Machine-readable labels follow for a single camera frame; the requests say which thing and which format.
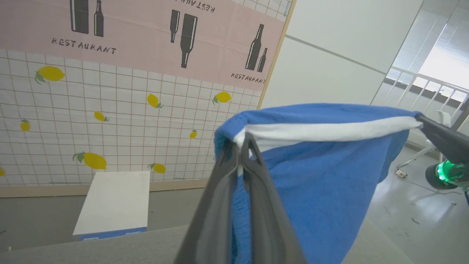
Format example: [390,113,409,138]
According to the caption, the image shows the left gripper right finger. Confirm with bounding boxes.
[238,132,307,264]

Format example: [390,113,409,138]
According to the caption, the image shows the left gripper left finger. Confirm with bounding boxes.
[174,137,242,264]

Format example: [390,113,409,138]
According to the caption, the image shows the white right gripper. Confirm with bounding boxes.
[416,114,469,191]

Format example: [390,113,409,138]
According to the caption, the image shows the blue white sports garment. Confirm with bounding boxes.
[214,103,422,264]

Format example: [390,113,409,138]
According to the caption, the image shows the white metal railing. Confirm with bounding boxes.
[384,66,469,111]

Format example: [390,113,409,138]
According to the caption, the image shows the white rectangular box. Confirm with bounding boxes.
[72,170,151,242]

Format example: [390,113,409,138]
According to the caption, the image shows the lemon print partition panel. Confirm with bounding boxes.
[0,0,297,199]

